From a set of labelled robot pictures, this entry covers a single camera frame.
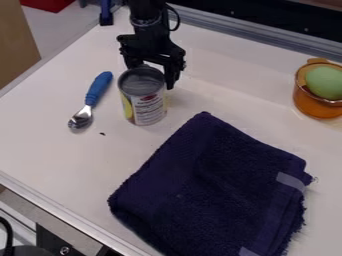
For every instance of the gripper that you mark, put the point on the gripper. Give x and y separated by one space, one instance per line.
149 45

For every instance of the red box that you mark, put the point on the red box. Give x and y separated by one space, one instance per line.
47 4

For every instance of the blue clamp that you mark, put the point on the blue clamp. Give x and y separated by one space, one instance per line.
106 13

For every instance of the orange pot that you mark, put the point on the orange pot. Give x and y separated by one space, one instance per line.
314 100

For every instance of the green toy ball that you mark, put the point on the green toy ball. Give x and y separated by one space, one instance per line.
325 81

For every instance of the silver can with label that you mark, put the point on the silver can with label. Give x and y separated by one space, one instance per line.
143 96

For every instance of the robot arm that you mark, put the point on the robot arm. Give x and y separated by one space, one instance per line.
146 13

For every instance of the cardboard box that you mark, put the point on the cardboard box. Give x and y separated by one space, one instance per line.
15 40

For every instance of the dark blue cloth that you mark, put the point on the dark blue cloth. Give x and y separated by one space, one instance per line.
209 190

